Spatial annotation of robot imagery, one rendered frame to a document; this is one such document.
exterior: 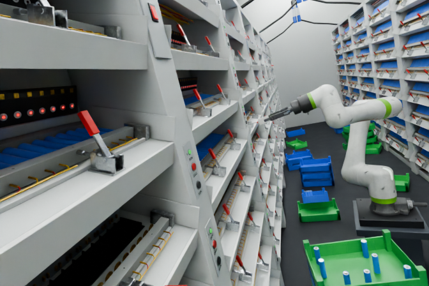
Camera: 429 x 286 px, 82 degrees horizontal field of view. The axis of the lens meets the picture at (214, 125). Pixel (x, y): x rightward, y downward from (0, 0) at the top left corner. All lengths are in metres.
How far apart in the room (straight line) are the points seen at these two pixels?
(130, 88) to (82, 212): 0.28
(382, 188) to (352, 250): 0.59
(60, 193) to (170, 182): 0.25
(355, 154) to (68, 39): 1.61
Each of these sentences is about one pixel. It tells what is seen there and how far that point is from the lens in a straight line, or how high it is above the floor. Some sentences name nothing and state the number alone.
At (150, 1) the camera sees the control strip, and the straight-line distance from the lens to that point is 0.56.
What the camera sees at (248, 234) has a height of 0.56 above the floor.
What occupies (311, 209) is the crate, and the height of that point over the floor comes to 0.00.
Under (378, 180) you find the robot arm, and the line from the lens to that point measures 1.63.
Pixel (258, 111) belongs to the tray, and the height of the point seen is 0.95.
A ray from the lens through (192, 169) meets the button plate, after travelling 0.54.
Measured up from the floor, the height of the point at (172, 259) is 0.93.
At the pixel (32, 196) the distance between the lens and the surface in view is 0.33.
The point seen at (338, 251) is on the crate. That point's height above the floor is 0.50.
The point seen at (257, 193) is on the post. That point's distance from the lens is 1.27.
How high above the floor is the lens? 1.20
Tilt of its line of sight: 8 degrees down
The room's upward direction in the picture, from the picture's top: 14 degrees counter-clockwise
